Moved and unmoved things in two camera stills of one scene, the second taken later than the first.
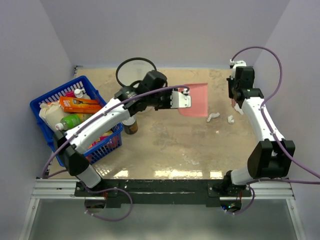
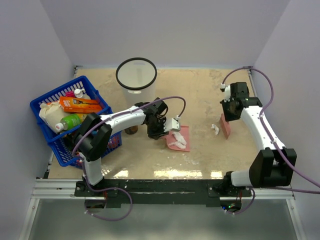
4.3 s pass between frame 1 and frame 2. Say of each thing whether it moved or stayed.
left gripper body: moved
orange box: stayed
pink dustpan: moved
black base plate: stayed
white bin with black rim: stayed
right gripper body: moved
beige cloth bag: stayed
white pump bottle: stayed
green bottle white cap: stayed
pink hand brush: moved
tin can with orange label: stayed
